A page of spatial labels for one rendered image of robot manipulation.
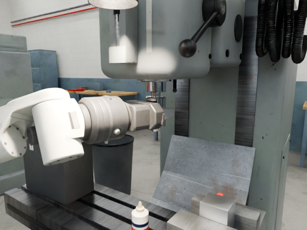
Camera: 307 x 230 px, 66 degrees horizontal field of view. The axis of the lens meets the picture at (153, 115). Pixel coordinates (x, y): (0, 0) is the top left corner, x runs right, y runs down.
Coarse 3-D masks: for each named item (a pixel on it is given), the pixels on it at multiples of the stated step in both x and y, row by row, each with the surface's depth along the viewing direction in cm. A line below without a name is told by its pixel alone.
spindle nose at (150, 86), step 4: (148, 84) 53; (152, 84) 53; (156, 84) 53; (160, 84) 53; (164, 84) 54; (148, 88) 53; (152, 88) 53; (156, 88) 53; (160, 88) 53; (164, 88) 54; (152, 92) 53; (156, 92) 53
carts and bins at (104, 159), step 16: (96, 144) 237; (112, 144) 279; (128, 144) 244; (96, 160) 243; (112, 160) 238; (128, 160) 249; (96, 176) 248; (112, 176) 242; (128, 176) 254; (128, 192) 259
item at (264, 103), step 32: (256, 0) 74; (256, 64) 76; (288, 64) 75; (192, 96) 90; (224, 96) 84; (256, 96) 78; (288, 96) 86; (192, 128) 92; (224, 128) 85; (256, 128) 79; (288, 128) 101; (160, 160) 103; (256, 160) 81; (256, 192) 82
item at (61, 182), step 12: (84, 144) 78; (24, 156) 83; (36, 156) 79; (84, 156) 79; (36, 168) 80; (48, 168) 76; (60, 168) 73; (72, 168) 75; (84, 168) 79; (36, 180) 81; (48, 180) 77; (60, 180) 74; (72, 180) 75; (84, 180) 80; (36, 192) 82; (48, 192) 78; (60, 192) 75; (72, 192) 76; (84, 192) 80
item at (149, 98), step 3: (147, 96) 55; (150, 96) 55; (162, 96) 55; (147, 99) 54; (150, 99) 54; (153, 99) 53; (156, 99) 53; (159, 99) 53; (162, 99) 54; (165, 99) 55
